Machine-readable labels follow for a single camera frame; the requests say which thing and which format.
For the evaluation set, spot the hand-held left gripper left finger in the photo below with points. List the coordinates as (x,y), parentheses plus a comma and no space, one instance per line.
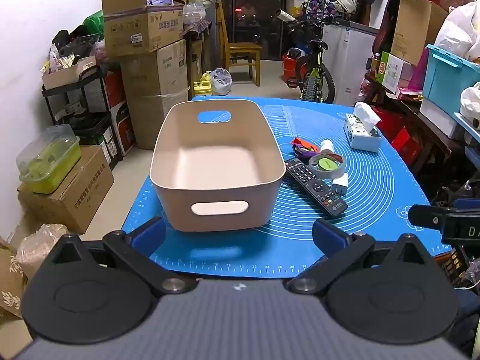
(150,234)

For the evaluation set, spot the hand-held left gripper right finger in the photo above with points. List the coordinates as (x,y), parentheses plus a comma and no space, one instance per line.
(329,235)

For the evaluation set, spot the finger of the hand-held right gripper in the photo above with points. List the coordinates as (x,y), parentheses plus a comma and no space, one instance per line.
(427,217)

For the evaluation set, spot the black remote control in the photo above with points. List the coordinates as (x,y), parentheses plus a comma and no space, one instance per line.
(318,190)

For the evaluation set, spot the white charger plug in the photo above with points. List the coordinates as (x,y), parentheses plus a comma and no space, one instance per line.
(340,186)

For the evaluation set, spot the clear tape roll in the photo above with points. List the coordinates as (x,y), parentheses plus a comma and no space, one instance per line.
(336,174)

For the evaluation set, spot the green round lid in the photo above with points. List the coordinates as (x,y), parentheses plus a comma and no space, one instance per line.
(328,164)

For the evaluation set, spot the beige plastic storage bin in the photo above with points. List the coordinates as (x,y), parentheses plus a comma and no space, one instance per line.
(217,165)

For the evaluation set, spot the blue silicone baking mat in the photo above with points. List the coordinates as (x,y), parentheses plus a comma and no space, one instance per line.
(375,202)

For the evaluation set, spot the red gift boxes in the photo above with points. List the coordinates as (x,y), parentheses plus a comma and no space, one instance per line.
(401,142)

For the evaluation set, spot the low brown cardboard box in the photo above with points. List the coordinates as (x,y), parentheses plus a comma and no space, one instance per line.
(78,195)

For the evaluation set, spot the person's leg in jeans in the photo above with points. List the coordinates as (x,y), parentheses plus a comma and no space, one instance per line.
(468,315)

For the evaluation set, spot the small white bottle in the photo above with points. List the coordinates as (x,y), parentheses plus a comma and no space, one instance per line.
(327,146)

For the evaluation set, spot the white tissue box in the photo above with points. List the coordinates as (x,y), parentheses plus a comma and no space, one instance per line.
(363,139)

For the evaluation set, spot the tape-wrapped cardboard box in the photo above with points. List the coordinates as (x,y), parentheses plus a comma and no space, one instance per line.
(153,120)

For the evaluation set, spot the beige filled plastic bag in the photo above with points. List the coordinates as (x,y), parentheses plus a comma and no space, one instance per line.
(35,247)

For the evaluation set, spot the red and white appliance box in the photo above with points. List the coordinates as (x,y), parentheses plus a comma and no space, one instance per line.
(122,120)

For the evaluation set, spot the green container with clear lid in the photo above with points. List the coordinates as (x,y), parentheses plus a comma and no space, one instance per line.
(48,161)

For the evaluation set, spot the black shelf rack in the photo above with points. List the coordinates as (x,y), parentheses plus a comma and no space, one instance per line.
(95,120)

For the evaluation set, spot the blue plastic storage box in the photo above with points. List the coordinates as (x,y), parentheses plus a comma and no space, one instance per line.
(446,78)

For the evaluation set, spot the brown paper bag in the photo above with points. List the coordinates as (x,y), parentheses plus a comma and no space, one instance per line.
(9,281)

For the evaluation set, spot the green and white carton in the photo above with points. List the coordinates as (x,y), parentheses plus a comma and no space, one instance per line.
(390,71)

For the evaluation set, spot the yellow plastic jug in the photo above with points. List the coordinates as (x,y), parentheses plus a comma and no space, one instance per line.
(202,88)

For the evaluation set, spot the black bicycle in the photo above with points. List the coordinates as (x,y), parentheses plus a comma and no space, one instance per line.
(315,75)

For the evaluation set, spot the plain brown cardboard box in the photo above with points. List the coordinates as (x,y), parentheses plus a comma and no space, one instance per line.
(157,69)

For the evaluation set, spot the clear plastic bag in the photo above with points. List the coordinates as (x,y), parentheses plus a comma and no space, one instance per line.
(221,82)

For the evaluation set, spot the red bucket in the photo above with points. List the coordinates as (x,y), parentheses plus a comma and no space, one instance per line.
(288,69)

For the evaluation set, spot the beige basket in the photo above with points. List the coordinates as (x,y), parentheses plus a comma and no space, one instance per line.
(67,73)

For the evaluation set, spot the white chest freezer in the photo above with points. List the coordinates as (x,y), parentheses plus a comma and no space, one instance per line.
(348,52)

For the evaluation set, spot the white plastic bag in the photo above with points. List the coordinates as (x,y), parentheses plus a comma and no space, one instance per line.
(457,30)

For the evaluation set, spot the tall tan cardboard box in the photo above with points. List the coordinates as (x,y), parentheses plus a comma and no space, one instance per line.
(416,26)

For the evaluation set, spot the wooden chair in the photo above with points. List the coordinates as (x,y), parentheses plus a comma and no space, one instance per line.
(243,50)

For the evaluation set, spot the open cardboard box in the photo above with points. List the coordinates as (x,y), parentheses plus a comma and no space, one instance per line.
(138,26)

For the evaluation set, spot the dark glass door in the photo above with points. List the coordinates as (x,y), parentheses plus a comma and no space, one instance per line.
(258,15)

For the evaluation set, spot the floral bag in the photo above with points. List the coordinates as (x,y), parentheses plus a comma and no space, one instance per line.
(318,3)

